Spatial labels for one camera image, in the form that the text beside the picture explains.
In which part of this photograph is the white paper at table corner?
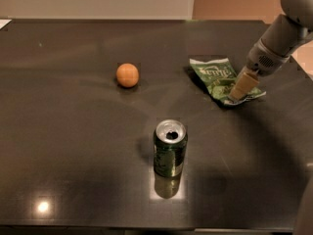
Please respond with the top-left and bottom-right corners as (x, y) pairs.
(0, 20), (12, 30)

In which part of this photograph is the green soda can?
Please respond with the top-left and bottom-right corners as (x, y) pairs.
(154, 119), (188, 177)

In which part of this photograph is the green jalapeno chip bag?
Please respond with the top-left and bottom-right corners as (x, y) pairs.
(190, 58), (266, 107)

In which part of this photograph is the orange round fruit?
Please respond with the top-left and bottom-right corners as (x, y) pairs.
(116, 64), (139, 88)

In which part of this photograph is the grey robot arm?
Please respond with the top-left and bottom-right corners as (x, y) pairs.
(229, 0), (313, 102)

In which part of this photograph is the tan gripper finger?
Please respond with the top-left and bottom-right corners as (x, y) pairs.
(229, 67), (259, 101)

